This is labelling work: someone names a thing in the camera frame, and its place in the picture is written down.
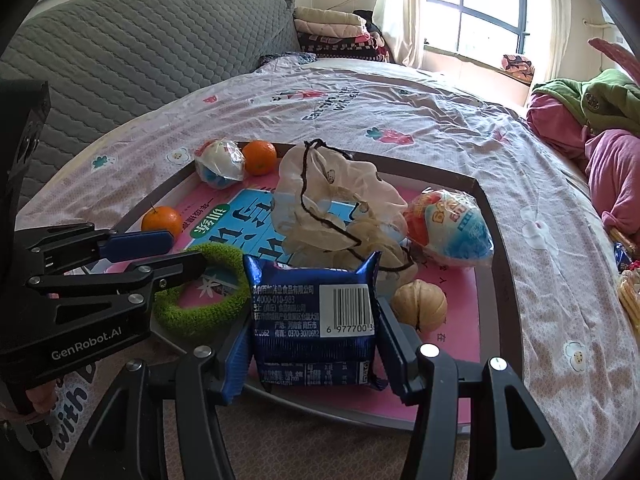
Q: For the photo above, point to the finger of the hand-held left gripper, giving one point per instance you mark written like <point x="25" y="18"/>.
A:
<point x="140" y="245"/>
<point x="125" y="285"/>

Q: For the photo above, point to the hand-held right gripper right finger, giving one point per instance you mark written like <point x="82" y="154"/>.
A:
<point x="400" y="355"/>

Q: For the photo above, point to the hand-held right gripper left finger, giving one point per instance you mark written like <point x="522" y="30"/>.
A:
<point x="237" y="360"/>

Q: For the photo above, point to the orange with stem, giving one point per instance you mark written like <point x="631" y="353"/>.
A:
<point x="161" y="222"/>

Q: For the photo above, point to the walnut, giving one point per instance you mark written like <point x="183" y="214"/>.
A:
<point x="419" y="305"/>

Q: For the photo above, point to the blue snack packet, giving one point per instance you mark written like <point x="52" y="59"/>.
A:
<point x="300" y="320"/>

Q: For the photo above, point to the red toy egg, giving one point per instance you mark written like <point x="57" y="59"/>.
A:
<point x="220" y="160"/>

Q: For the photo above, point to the shallow grey cardboard box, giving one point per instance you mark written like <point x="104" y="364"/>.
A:
<point x="500" y="280"/>

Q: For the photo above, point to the blue toy egg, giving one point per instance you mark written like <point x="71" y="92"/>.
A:
<point x="450" y="230"/>

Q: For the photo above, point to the orange without stem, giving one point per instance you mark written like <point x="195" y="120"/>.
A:
<point x="260" y="157"/>

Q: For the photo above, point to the cream scrunchie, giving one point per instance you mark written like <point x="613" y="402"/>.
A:
<point x="325" y="195"/>

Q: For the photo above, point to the person's left hand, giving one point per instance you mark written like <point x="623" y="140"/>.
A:
<point x="42" y="396"/>

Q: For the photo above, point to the grey quilted headboard cover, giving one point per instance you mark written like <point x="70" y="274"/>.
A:
<point x="125" y="60"/>

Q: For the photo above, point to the blue patterned cloth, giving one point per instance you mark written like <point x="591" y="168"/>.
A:
<point x="285" y="59"/>

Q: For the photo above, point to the yellow snack packet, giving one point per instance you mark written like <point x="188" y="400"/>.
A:
<point x="631" y="300"/>

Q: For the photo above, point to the small blue packet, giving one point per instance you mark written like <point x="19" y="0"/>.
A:
<point x="622" y="257"/>

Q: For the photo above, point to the dark patterned folded blanket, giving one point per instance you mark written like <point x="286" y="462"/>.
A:
<point x="345" y="49"/>

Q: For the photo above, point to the pink quilt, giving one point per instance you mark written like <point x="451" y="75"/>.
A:
<point x="615" y="170"/>

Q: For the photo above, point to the pink folded blanket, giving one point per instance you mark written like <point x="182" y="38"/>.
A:
<point x="332" y="31"/>

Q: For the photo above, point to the cream folded blanket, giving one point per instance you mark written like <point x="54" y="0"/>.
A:
<point x="327" y="16"/>

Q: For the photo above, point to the patterned cushion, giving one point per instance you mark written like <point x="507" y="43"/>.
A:
<point x="517" y="66"/>

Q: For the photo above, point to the black cloth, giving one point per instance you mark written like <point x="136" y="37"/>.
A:
<point x="369" y="21"/>

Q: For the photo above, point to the green garment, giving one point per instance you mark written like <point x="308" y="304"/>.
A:
<point x="595" y="97"/>

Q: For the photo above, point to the cream curtain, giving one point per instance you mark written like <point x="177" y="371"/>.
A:
<point x="550" y="25"/>
<point x="400" y="10"/>

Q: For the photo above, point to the window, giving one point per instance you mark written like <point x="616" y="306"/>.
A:
<point x="480" y="5"/>

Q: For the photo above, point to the pink quilted mat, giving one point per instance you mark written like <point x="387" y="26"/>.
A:
<point x="617" y="57"/>

